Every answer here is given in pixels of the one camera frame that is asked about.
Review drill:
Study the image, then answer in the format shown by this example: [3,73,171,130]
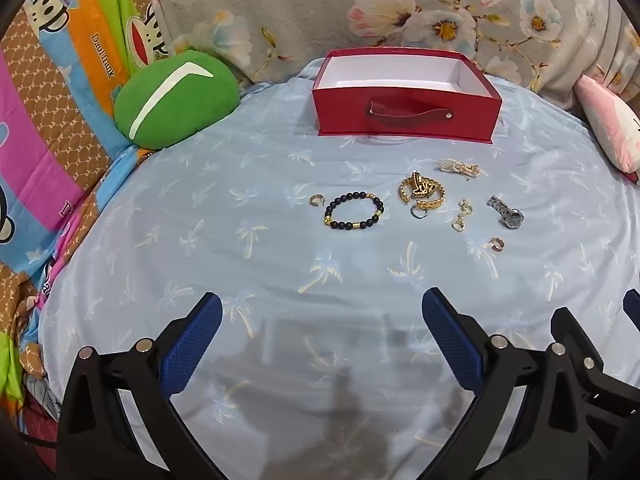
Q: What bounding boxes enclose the gold chain bracelet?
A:
[398,171,447,211]

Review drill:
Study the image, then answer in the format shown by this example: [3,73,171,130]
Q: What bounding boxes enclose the light blue palm print sheet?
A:
[37,57,640,480]

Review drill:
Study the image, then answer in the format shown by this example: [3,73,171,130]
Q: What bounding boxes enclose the silver wristwatch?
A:
[487,195,525,230]

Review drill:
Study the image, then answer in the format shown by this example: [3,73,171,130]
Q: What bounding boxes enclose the black bead bracelet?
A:
[322,191,386,231]

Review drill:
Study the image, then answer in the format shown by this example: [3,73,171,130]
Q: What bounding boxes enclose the pink and white pillow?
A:
[574,74,640,176]

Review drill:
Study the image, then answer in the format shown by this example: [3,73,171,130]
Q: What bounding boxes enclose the gold dangle earrings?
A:
[451,199,473,232]

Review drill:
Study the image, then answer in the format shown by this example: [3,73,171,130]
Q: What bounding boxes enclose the green round pillow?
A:
[114,50,241,150]

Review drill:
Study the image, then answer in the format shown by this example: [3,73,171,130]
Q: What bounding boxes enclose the colourful cartoon printed blanket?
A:
[0,0,171,461]

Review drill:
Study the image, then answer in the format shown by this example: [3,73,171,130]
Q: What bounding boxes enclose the red box with strap handle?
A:
[312,49,503,146]

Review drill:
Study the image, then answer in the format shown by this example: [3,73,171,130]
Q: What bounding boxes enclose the grey floral blanket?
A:
[120,0,640,111]

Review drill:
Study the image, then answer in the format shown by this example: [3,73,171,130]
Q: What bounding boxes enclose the pearl and gold bracelet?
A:
[436,158,482,180]

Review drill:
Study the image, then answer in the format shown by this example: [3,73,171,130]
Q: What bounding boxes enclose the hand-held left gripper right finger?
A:
[421,287,586,480]

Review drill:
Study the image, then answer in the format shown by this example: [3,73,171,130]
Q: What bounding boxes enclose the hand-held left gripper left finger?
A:
[57,292,223,480]

